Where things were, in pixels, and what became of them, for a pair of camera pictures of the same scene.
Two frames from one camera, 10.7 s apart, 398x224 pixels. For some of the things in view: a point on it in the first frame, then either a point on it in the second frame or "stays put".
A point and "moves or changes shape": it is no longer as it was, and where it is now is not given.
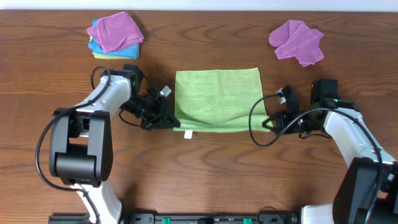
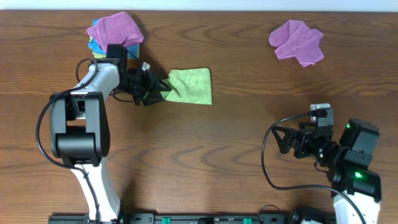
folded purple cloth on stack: [115, 32] stays put
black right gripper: [280, 118] to [300, 142]
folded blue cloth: [130, 51] stays put
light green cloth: [219, 100] moves or changes shape
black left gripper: [160, 112] to [145, 88]
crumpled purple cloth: [296, 40] stays put
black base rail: [260, 218] stays put
